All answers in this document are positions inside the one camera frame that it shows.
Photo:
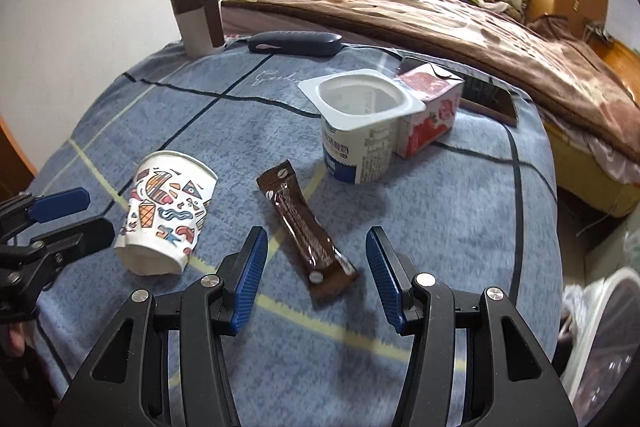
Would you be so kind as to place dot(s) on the brown coffee sachet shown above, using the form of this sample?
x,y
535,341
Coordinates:
x,y
300,227

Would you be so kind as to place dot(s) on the wooden furniture edge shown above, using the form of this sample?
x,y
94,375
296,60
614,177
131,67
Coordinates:
x,y
15,152

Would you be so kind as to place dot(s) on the strawberry milk carton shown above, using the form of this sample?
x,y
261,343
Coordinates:
x,y
430,117

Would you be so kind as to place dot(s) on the patterned paper cup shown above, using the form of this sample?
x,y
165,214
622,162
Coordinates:
x,y
160,217

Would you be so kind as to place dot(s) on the brown and white box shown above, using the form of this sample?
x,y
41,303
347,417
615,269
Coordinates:
x,y
197,27

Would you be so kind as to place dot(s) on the bed with brown blanket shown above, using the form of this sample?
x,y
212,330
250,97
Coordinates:
x,y
450,27

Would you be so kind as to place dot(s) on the white yogurt tub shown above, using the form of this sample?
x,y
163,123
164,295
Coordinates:
x,y
360,142

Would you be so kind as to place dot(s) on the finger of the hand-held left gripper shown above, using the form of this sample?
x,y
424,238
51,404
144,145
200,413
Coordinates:
x,y
60,204
80,237

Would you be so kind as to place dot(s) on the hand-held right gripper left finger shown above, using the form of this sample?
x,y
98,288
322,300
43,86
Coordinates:
x,y
247,287

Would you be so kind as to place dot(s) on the blue checked blanket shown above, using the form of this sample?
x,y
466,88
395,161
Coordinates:
x,y
425,232

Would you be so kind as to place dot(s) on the black smartphone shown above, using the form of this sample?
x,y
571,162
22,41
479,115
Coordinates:
x,y
492,99

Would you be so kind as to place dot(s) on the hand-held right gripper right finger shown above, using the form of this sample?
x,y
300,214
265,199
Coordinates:
x,y
386,287

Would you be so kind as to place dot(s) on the dark blue glasses case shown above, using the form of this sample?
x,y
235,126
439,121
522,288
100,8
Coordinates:
x,y
295,43

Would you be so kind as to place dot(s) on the white trash bin with liner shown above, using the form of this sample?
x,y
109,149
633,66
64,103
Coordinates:
x,y
600,332

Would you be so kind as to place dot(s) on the bed mattress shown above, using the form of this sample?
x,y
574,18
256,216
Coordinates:
x,y
590,177

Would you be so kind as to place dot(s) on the wooden headboard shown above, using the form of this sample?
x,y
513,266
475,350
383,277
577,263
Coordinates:
x,y
622,59

